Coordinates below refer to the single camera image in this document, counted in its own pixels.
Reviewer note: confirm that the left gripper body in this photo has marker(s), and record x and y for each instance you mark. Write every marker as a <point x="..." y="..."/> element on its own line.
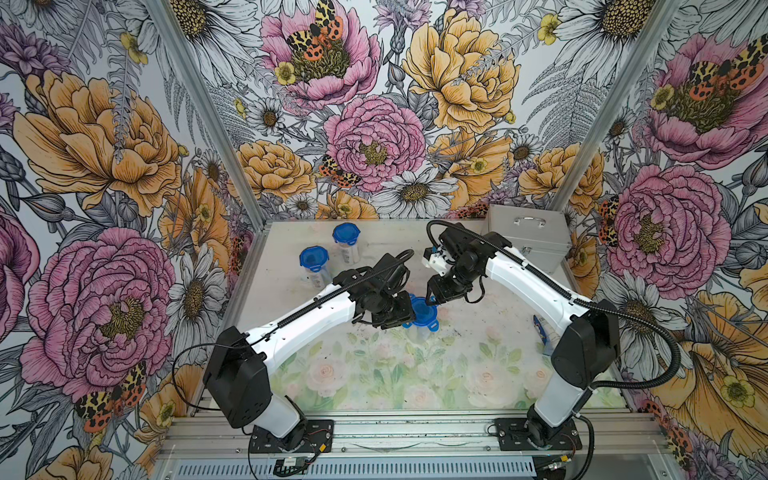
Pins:
<point x="390" y="310"/>

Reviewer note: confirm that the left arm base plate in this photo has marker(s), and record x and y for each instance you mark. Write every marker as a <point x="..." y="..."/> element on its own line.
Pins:
<point x="308" y="437"/>

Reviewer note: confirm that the left aluminium frame post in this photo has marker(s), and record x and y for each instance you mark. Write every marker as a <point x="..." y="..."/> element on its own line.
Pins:
<point x="185" y="61"/>

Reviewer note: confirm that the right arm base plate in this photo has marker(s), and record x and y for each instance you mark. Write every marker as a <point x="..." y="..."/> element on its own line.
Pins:
<point x="516" y="434"/>

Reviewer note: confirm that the silver metal case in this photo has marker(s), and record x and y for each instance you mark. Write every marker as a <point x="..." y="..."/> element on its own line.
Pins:
<point x="541" y="236"/>

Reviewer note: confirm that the aluminium frame post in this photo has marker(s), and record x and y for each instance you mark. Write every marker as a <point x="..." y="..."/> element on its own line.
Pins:
<point x="644" y="50"/>
<point x="185" y="61"/>

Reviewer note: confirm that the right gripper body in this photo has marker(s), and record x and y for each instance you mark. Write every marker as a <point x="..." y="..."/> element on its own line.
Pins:
<point x="456" y="283"/>

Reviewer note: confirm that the blue lid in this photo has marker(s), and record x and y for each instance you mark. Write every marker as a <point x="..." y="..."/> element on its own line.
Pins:
<point x="425" y="316"/>
<point x="314" y="258"/>
<point x="346" y="233"/>

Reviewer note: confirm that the right aluminium frame post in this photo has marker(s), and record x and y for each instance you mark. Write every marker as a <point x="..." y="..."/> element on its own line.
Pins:
<point x="644" y="50"/>

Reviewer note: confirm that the aluminium front rail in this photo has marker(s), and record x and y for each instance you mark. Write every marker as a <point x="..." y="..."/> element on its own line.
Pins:
<point x="415" y="445"/>

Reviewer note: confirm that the clear plastic cup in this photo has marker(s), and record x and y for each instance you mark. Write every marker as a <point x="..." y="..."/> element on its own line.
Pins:
<point x="319" y="278"/>
<point x="419" y="334"/>
<point x="349" y="252"/>

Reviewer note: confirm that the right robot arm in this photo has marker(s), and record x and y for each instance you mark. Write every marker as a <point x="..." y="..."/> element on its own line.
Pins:
<point x="587" y="336"/>

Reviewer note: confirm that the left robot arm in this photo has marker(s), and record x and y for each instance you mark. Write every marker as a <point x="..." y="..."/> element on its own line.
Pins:
<point x="238" y="372"/>

